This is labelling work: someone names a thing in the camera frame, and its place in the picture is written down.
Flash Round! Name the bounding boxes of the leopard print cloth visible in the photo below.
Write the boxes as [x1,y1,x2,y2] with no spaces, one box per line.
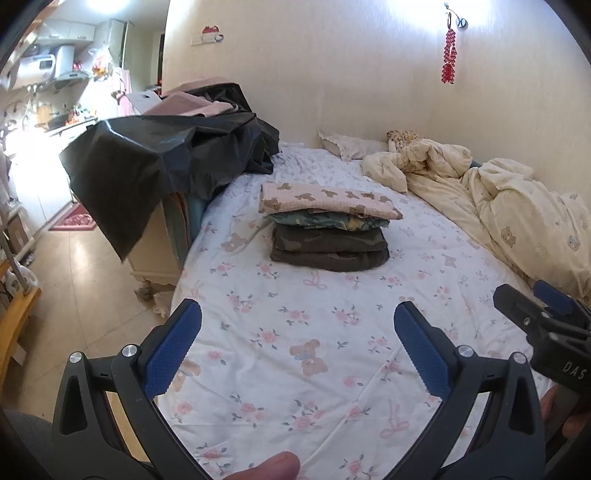
[387,130,423,149]

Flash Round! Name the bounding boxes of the red hanging ornament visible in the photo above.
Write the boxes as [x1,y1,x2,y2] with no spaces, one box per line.
[441,14,459,85]

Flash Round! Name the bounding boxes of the person's left hand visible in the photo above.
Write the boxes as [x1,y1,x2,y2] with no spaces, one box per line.
[226,451,301,480]

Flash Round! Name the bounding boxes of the white kitchen wall cabinets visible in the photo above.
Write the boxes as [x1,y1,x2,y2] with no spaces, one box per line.
[69,18,131,48]

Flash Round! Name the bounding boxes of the wall switch with red decoration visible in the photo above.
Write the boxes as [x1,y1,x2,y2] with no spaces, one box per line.
[191,25,225,46]

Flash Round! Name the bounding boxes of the red floor mat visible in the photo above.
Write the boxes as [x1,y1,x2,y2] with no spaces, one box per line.
[48,206,99,232]

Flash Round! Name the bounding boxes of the kitchen counter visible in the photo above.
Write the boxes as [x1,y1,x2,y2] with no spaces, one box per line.
[9,121,100,220]

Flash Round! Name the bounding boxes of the teal floral folded pants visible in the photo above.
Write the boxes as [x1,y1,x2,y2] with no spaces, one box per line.
[269,210,391,232]

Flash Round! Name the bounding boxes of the pink folded cloth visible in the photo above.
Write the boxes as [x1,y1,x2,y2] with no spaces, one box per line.
[143,91,232,117]

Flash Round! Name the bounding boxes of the yellow wooden stool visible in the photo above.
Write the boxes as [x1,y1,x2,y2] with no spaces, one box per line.
[0,285,43,367]

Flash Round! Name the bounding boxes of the floral pillow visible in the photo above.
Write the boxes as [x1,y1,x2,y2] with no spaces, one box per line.
[318,129,389,161]

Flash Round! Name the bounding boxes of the pink bear print pants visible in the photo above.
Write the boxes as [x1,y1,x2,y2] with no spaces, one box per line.
[259,182,404,221]

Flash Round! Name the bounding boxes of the bed with floral sheet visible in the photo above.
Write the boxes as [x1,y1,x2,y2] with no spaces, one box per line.
[157,143,555,480]

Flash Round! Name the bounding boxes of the dark olive folded pants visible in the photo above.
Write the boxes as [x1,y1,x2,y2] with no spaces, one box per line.
[269,224,392,273]

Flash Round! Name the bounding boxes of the wall hook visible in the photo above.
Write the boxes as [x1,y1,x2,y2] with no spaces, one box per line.
[444,2,468,29]

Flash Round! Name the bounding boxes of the cream duvet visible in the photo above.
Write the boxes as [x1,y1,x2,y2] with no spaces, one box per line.
[360,138,591,301]

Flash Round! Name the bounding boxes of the range hood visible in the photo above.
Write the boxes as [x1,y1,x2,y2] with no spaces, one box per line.
[50,69,94,92]

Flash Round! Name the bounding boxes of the teal bed frame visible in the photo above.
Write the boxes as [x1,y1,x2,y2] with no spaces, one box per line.
[184,194,211,243]

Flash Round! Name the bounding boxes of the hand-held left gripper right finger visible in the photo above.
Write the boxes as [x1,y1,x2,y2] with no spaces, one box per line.
[393,301,548,480]

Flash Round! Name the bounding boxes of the white cardboard box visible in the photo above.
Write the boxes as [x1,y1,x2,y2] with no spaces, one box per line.
[126,88,163,116]

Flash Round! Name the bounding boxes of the white water heater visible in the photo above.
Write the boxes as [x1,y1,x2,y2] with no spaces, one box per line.
[18,45,75,88]

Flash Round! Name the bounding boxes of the person's grey clothed leg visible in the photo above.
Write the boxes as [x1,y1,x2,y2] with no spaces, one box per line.
[0,411,54,480]

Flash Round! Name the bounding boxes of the cream wooden nightstand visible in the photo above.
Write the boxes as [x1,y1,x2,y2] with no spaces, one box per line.
[128,196,191,297]

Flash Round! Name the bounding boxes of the person's right hand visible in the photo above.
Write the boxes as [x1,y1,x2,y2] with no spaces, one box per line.
[540,383,591,444]

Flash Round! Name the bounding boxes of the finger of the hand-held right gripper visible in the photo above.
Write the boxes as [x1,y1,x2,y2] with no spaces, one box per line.
[493,284,557,340]
[532,279,583,320]

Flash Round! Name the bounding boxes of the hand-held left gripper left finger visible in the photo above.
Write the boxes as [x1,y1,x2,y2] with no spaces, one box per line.
[51,298,213,480]

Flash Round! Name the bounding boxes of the black plastic sheet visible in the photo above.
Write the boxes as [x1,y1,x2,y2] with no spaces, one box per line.
[59,83,281,265]

